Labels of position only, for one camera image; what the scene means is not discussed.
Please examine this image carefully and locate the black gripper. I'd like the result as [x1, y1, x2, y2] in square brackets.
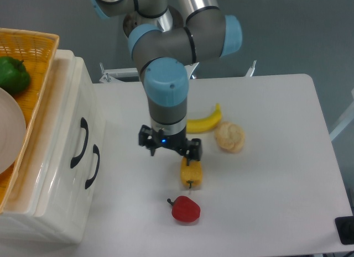
[138, 125, 202, 166]

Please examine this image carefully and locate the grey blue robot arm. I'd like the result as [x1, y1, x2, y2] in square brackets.
[91, 0, 242, 161]

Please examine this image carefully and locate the white drawer cabinet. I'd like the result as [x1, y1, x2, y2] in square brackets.
[0, 49, 106, 244]

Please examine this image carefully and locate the yellow bell pepper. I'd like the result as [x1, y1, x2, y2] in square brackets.
[180, 157, 203, 188]

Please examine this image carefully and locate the yellow banana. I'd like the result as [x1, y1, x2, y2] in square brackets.
[186, 103, 222, 134]

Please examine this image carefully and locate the round bread roll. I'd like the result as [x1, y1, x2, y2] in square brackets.
[214, 122, 246, 153]

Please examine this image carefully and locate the red bell pepper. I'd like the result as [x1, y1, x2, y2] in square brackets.
[167, 196, 201, 223]

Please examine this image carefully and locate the white plate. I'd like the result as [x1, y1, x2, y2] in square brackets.
[1, 88, 26, 173]

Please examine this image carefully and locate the orange woven basket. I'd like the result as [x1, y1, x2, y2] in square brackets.
[1, 28, 60, 212]

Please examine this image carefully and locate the green bell pepper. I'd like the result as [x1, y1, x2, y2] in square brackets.
[1, 56, 31, 95]

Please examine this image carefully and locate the black device at table edge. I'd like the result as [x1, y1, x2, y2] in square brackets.
[335, 216, 354, 245]

